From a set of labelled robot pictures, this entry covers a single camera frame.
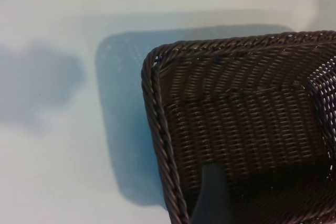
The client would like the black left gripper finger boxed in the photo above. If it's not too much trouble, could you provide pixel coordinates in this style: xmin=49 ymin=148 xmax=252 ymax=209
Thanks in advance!
xmin=190 ymin=163 xmax=232 ymax=224

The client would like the dark brown wicker basket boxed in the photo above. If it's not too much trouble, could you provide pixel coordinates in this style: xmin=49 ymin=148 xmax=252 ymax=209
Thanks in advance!
xmin=141 ymin=30 xmax=336 ymax=224

